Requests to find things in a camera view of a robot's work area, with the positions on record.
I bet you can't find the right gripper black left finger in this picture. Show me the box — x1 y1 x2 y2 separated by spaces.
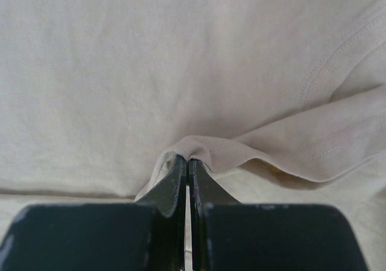
1 156 187 270

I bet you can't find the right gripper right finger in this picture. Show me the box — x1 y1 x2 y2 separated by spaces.
188 159 367 270

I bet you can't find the beige t shirt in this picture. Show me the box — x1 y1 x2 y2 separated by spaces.
1 0 385 270

